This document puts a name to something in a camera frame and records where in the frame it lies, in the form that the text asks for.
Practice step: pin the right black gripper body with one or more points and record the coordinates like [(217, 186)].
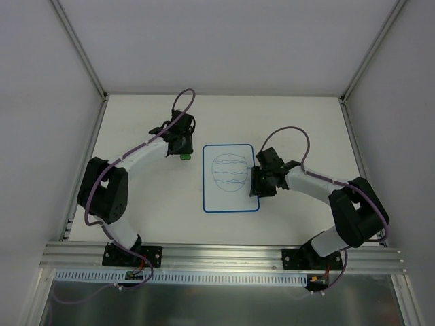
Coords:
[(256, 181)]

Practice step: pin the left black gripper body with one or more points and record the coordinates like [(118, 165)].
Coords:
[(181, 147)]

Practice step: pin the blue-framed small whiteboard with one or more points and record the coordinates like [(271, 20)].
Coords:
[(227, 178)]

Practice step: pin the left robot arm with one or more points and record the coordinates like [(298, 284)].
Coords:
[(104, 188)]

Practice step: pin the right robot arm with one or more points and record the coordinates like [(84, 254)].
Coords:
[(356, 210)]

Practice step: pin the right table edge rail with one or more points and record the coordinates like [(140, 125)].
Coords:
[(353, 140)]

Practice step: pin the table edge rail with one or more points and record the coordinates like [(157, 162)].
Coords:
[(353, 140), (88, 150)]

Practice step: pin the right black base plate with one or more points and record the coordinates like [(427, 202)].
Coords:
[(306, 259)]

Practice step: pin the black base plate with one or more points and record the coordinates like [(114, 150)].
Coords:
[(114, 256), (306, 259)]

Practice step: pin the white slotted cable duct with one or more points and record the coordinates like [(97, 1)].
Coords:
[(182, 277)]

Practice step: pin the left table edge rail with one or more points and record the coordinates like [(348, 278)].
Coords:
[(88, 150)]

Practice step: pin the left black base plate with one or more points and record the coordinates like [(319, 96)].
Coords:
[(114, 256)]

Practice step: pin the aluminium mounting rail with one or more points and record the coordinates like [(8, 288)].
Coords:
[(221, 258)]

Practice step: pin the left aluminium frame post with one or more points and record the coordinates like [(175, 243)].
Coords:
[(70, 31)]

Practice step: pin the aluminium frame post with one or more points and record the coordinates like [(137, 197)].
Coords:
[(373, 48), (70, 31)]

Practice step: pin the right aluminium frame post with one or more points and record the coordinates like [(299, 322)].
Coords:
[(373, 48)]

